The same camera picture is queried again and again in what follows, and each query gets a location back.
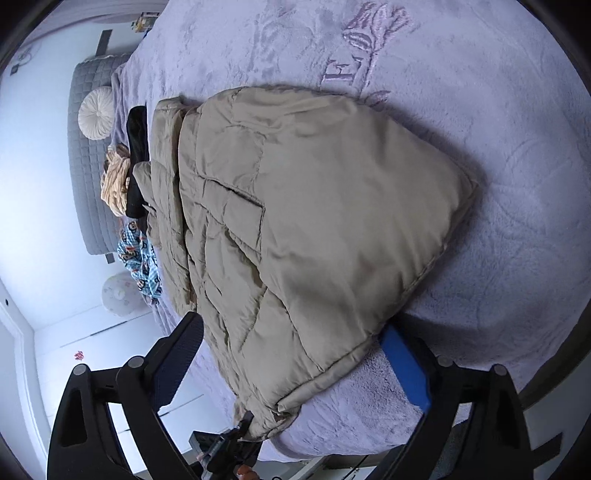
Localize beige puffer jacket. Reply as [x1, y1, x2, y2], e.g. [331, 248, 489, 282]
[133, 87, 478, 441]

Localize white wardrobe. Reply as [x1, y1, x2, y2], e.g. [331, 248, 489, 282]
[1, 288, 228, 453]

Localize blue monkey print garment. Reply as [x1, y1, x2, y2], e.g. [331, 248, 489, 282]
[116, 220, 162, 304]

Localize grey quilted headboard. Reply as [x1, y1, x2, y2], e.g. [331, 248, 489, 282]
[67, 53, 130, 255]

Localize beige striped garment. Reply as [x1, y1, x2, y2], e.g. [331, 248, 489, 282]
[100, 144, 131, 217]

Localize black folded sweater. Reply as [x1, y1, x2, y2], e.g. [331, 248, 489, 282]
[125, 106, 149, 219]

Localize round cream pillow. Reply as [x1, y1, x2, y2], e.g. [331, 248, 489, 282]
[77, 86, 115, 141]

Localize items on nightstand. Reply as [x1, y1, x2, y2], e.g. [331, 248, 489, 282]
[131, 12, 159, 33]

